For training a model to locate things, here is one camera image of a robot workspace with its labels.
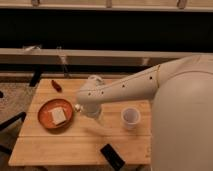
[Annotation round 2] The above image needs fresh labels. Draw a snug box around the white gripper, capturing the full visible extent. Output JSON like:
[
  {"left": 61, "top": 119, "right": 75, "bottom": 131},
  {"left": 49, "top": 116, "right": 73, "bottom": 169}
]
[{"left": 74, "top": 104, "right": 101, "bottom": 119}]

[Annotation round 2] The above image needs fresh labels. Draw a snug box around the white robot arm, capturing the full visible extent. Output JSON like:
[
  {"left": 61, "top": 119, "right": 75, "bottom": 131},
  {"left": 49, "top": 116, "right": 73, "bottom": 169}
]
[{"left": 76, "top": 54, "right": 213, "bottom": 171}]

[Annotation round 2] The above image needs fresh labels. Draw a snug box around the white sponge block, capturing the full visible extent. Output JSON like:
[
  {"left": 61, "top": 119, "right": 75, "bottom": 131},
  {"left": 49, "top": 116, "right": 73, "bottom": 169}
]
[{"left": 51, "top": 107, "right": 66, "bottom": 125}]

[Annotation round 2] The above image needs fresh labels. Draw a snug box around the orange round plate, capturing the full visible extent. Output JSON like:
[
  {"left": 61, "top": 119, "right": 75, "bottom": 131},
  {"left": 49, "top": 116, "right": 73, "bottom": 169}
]
[{"left": 37, "top": 99, "right": 74, "bottom": 129}]

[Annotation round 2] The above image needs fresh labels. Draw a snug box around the black rectangular device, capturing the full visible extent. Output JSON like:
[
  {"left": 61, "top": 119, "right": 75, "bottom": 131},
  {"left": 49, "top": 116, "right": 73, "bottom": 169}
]
[{"left": 100, "top": 144, "right": 125, "bottom": 171}]

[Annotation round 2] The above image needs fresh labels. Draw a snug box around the black table leg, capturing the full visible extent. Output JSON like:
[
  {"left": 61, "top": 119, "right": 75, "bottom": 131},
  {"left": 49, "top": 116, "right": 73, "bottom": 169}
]
[{"left": 29, "top": 66, "right": 43, "bottom": 87}]

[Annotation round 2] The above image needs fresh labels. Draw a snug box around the black chair leg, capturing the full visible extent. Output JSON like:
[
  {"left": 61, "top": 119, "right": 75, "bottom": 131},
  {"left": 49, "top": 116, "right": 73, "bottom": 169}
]
[{"left": 0, "top": 112, "right": 26, "bottom": 155}]

